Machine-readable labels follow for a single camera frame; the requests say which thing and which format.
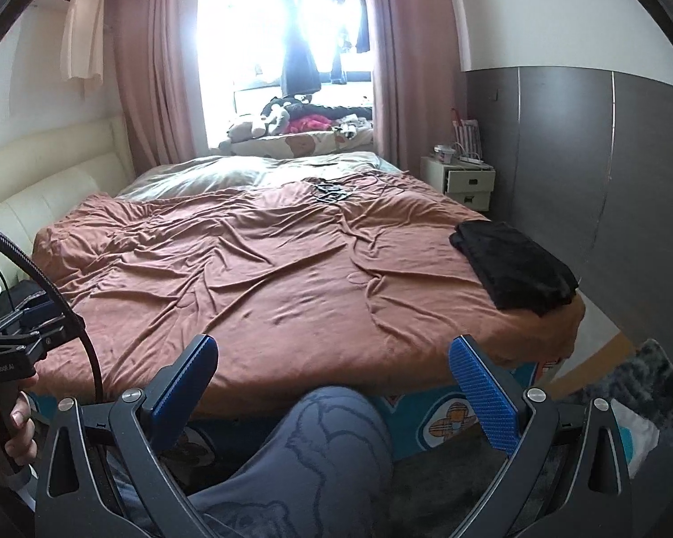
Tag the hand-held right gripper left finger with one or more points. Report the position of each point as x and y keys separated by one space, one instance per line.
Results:
x=182 y=386

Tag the small box on nightstand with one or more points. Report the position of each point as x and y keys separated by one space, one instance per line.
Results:
x=443 y=152

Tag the pink curtain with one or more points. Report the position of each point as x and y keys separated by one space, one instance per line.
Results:
x=415 y=56
x=157 y=67

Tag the dark long hanging garment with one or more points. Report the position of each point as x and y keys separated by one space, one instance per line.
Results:
x=300 y=61

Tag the teal cartoon print bed sheet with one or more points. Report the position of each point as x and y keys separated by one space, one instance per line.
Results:
x=426 y=420

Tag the pile of clothes and toys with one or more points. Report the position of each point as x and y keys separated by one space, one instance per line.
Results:
x=283 y=115

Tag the cream plush toy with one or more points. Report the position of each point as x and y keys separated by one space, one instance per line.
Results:
x=247 y=130

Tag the person's right leg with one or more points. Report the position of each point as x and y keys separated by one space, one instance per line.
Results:
x=291 y=459

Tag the white rack with pink items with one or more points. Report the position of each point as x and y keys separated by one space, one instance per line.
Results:
x=466 y=134

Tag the white nightstand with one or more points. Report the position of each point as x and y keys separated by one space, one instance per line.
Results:
x=465 y=182

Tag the dark hanging top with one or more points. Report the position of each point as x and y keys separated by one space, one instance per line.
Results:
x=362 y=28

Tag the brown blanket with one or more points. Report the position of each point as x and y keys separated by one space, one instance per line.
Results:
x=258 y=280

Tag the black pants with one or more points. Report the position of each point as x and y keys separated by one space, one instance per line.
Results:
x=510 y=258
x=533 y=306

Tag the dark clothing on windowsill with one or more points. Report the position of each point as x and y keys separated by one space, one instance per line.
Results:
x=342 y=112

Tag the dark hanging trousers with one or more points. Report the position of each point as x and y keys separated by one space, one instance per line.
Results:
x=337 y=61

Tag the person's left hand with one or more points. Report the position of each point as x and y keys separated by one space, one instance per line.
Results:
x=25 y=442

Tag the red cloth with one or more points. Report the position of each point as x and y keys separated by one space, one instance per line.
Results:
x=308 y=123

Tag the folded black pants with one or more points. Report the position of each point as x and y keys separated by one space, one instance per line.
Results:
x=533 y=306

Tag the cream bear print blanket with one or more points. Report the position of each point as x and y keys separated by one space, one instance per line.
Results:
x=308 y=143

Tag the grey shaggy rug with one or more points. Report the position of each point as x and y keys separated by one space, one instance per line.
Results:
x=650 y=381

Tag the cream padded headboard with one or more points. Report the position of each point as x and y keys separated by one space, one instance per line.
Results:
x=50 y=162

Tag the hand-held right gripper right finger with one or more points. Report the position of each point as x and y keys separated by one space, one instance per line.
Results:
x=485 y=398

